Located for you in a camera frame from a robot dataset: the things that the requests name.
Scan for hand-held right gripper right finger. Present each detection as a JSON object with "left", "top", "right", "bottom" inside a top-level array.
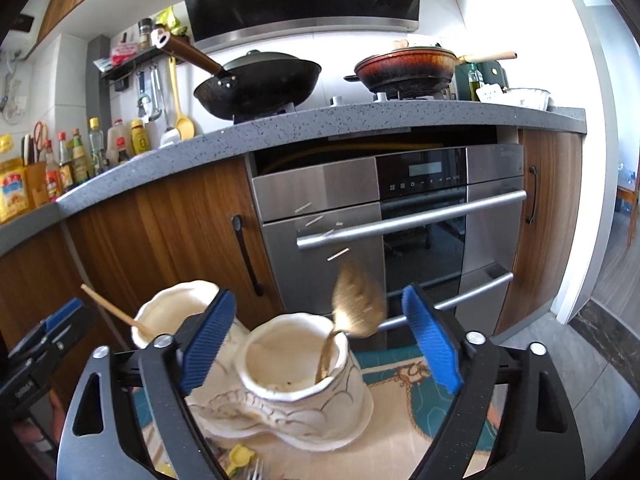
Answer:
[{"left": 401, "top": 284, "right": 586, "bottom": 480}]

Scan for gold spoon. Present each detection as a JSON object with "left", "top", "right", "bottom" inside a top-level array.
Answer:
[{"left": 315, "top": 260, "right": 388, "bottom": 383}]

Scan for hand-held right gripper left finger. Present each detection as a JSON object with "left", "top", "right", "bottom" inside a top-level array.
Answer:
[{"left": 57, "top": 289, "right": 237, "bottom": 480}]

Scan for wooden knife block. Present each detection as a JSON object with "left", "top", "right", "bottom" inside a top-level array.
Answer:
[{"left": 22, "top": 160, "right": 49, "bottom": 206}]

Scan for wooden table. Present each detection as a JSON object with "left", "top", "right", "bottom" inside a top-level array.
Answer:
[{"left": 616, "top": 182, "right": 640, "bottom": 251}]

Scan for red cap sauce bottle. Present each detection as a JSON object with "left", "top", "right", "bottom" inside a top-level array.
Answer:
[{"left": 56, "top": 132, "right": 76, "bottom": 193}]

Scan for gold chopstick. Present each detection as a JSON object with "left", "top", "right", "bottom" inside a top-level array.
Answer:
[{"left": 81, "top": 284, "right": 153, "bottom": 338}]

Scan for red label sauce bottle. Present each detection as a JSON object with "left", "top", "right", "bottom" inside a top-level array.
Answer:
[{"left": 44, "top": 140, "right": 63, "bottom": 203}]

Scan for white ceramic utensil holder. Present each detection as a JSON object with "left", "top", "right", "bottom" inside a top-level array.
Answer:
[{"left": 131, "top": 280, "right": 375, "bottom": 451}]

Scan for yellow seasoning container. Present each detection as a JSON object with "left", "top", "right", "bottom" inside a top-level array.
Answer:
[{"left": 0, "top": 157, "right": 31, "bottom": 223}]

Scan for hanging kitchen tool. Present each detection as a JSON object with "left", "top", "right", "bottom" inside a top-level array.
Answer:
[{"left": 136, "top": 72, "right": 151, "bottom": 122}]

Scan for yellow spatula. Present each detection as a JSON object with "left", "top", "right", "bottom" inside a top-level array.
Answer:
[{"left": 167, "top": 57, "right": 196, "bottom": 141}]

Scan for brown frying pan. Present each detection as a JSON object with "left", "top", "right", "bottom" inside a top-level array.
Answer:
[{"left": 344, "top": 40, "right": 518, "bottom": 95}]

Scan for steel ladle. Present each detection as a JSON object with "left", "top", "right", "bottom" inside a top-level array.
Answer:
[{"left": 149, "top": 67, "right": 164, "bottom": 122}]

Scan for stainless steel built-in oven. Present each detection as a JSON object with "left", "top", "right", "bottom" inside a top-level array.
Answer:
[{"left": 250, "top": 142, "right": 528, "bottom": 333}]

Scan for printed horse table mat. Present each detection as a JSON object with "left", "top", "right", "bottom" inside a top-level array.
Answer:
[{"left": 125, "top": 345, "right": 501, "bottom": 480}]

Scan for dark pot lid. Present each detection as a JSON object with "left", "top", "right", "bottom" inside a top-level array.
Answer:
[{"left": 222, "top": 49, "right": 303, "bottom": 70}]

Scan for black cabinet handle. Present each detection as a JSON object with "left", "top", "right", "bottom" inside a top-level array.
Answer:
[
  {"left": 525, "top": 165, "right": 539, "bottom": 225},
  {"left": 231, "top": 215, "right": 264, "bottom": 297}
]

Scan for black wok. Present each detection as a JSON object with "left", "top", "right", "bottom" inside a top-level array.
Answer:
[{"left": 150, "top": 27, "right": 322, "bottom": 122}]

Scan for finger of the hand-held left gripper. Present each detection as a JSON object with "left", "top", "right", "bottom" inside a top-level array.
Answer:
[{"left": 9, "top": 298, "right": 103, "bottom": 361}]

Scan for clear oil bottle yellow cap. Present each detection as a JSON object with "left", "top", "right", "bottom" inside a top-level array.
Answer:
[{"left": 87, "top": 117, "right": 107, "bottom": 176}]

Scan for wooden cabinet door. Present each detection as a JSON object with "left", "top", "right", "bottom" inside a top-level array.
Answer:
[
  {"left": 0, "top": 225, "right": 131, "bottom": 411},
  {"left": 65, "top": 152, "right": 286, "bottom": 351},
  {"left": 492, "top": 130, "right": 583, "bottom": 336}
]

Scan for green yellow bag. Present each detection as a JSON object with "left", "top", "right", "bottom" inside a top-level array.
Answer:
[{"left": 154, "top": 6, "right": 188, "bottom": 36}]

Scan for clear jug red cap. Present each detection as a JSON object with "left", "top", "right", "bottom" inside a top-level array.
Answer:
[{"left": 106, "top": 119, "right": 132, "bottom": 166}]

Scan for white tray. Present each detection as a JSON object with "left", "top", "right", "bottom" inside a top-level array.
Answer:
[{"left": 502, "top": 87, "right": 552, "bottom": 111}]

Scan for yellow tulip fork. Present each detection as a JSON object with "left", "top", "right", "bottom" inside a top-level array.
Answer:
[{"left": 227, "top": 444, "right": 266, "bottom": 480}]

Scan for olive oil bottle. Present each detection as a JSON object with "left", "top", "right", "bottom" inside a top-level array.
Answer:
[{"left": 467, "top": 62, "right": 485, "bottom": 101}]

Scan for gas stove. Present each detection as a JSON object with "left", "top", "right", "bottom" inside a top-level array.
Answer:
[{"left": 230, "top": 87, "right": 453, "bottom": 123}]

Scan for red packet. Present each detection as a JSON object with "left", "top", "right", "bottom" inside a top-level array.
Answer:
[{"left": 111, "top": 42, "right": 141, "bottom": 67}]

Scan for green kitchen appliance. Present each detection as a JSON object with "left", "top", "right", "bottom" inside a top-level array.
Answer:
[{"left": 455, "top": 60, "right": 509, "bottom": 101}]

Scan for red scissors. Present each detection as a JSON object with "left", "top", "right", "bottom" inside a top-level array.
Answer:
[{"left": 32, "top": 121, "right": 49, "bottom": 166}]

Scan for black wall shelf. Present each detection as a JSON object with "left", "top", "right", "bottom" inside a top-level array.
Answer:
[{"left": 100, "top": 45, "right": 173, "bottom": 92}]

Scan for brown sauce bottle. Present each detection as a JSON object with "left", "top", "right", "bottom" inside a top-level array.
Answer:
[{"left": 70, "top": 128, "right": 91, "bottom": 183}]

